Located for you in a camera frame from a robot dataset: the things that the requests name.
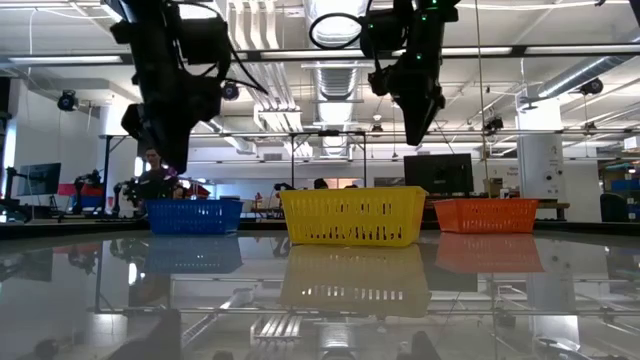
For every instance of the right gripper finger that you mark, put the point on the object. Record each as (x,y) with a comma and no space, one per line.
(417,125)

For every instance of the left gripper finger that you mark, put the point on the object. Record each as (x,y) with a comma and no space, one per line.
(170,147)

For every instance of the yellow plastic basket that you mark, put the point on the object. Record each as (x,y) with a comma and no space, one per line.
(350,215)

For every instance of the black background robot arm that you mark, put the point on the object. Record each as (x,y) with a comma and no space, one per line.
(126,192)
(12,205)
(87,180)

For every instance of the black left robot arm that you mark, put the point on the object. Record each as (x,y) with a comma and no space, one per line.
(145,30)

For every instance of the person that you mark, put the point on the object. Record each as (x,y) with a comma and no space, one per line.
(157,182)
(320,183)

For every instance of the black computer monitor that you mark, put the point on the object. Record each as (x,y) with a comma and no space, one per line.
(439,174)
(40,179)

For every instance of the blue plastic basket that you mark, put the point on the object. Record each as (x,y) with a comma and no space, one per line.
(192,217)

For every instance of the red and blue cart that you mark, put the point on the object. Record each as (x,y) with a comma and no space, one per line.
(67,190)

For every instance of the orange plastic basket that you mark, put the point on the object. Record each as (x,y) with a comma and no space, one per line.
(485,216)

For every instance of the wooden side table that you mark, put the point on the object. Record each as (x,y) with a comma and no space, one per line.
(552,204)

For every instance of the black office chair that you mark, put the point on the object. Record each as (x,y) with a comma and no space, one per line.
(614,207)

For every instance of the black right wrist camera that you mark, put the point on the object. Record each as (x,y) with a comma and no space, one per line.
(385,32)

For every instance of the black ceiling camera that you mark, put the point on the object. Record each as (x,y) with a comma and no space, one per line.
(494,125)
(231,92)
(591,87)
(66,101)

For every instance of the silver ceiling air duct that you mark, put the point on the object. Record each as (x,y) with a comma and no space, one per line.
(339,85)

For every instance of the black aluminium table frame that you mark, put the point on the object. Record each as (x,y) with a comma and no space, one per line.
(265,226)

